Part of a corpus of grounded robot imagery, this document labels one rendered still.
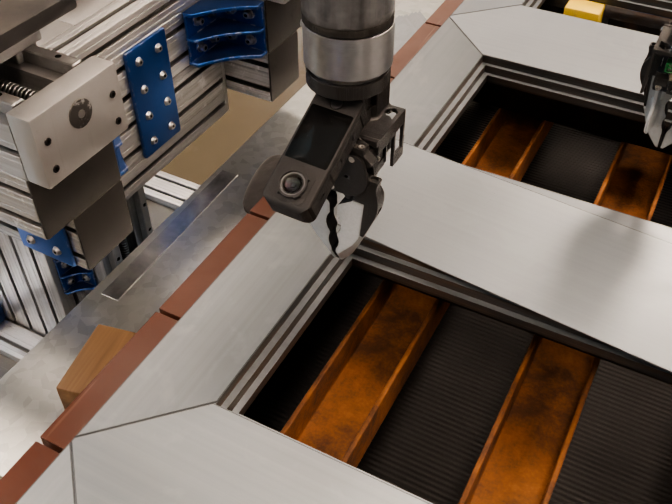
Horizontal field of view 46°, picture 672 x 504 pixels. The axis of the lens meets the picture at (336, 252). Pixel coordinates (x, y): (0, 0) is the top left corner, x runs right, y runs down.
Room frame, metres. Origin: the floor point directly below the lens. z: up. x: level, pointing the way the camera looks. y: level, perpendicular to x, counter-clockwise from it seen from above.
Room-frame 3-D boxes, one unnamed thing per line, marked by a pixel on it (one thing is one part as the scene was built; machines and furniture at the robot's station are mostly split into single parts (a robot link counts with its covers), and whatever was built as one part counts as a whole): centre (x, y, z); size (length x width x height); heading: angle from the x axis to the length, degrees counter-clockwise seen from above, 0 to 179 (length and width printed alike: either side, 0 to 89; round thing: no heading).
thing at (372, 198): (0.56, -0.02, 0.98); 0.05 x 0.02 x 0.09; 62
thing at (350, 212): (0.59, -0.03, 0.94); 0.06 x 0.03 x 0.09; 152
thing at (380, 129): (0.60, -0.01, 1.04); 0.09 x 0.08 x 0.12; 152
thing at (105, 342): (0.58, 0.27, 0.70); 0.10 x 0.06 x 0.05; 164
